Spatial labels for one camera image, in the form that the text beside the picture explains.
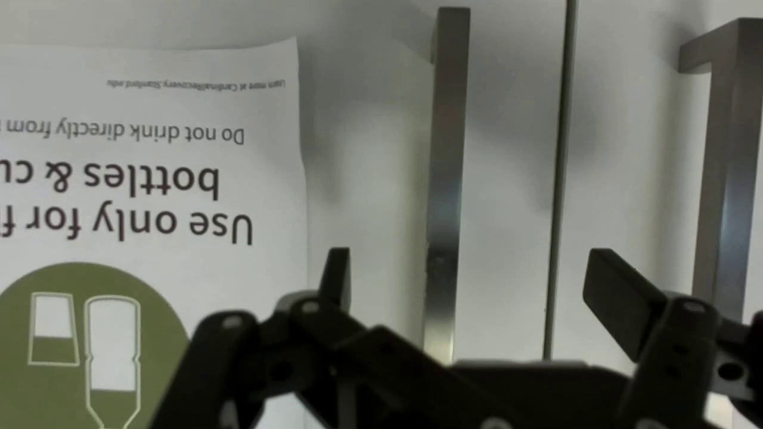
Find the white paper sign green logo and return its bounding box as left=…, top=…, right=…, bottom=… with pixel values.
left=0, top=33, right=311, bottom=429

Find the steel bar cabinet handle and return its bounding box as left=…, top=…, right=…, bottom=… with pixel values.
left=419, top=5, right=475, bottom=366
left=676, top=16, right=763, bottom=325

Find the white cabinet door with sign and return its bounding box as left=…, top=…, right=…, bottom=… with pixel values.
left=0, top=0, right=567, bottom=429

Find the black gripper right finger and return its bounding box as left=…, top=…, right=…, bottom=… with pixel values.
left=581, top=248, right=763, bottom=429

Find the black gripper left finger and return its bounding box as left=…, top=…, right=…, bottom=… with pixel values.
left=149, top=246, right=511, bottom=429

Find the plain white cabinet door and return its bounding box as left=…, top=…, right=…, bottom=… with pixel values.
left=555, top=0, right=763, bottom=429

